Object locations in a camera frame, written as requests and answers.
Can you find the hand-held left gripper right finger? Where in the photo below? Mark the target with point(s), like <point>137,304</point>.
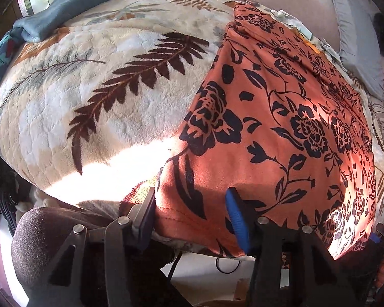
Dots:
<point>240,224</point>

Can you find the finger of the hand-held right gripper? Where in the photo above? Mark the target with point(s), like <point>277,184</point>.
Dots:
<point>378,237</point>

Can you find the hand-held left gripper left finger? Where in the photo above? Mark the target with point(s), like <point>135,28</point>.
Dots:
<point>146,222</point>

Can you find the orange black floral garment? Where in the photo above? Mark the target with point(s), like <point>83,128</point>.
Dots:
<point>275,128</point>

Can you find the dark foam ball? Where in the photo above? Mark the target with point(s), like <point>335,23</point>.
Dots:
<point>41,246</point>

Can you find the cream leaf print fleece blanket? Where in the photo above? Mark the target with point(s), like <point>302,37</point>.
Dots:
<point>92,96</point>

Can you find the row of small white packets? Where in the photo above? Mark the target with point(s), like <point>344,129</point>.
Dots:
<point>307,33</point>

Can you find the light grey ruffled pillow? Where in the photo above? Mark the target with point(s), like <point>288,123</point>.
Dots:
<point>358,28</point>

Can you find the mauve bed sheet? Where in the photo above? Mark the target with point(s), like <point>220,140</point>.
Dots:
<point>294,3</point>

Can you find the blue folded blanket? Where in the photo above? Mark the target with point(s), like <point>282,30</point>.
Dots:
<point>67,4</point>

